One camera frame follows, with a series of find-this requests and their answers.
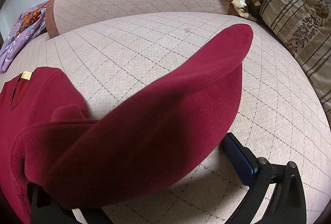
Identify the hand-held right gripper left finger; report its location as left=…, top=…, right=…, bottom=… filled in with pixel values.
left=30, top=183, right=110, bottom=224

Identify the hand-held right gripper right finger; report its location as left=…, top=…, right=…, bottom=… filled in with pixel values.
left=222, top=132, right=307, bottom=224

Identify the red knit sweater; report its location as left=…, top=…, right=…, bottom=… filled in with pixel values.
left=0, top=25, right=254, bottom=224

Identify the beige quilted sofa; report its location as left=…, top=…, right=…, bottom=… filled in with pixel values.
left=0, top=0, right=331, bottom=224

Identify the striped beige pillow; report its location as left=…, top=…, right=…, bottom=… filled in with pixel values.
left=259, top=0, right=331, bottom=121

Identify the purple floral cloth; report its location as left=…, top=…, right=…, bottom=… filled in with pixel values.
left=0, top=1, right=49, bottom=73

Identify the orange patterned cloth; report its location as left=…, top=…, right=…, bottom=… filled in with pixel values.
left=22, top=5, right=47, bottom=32

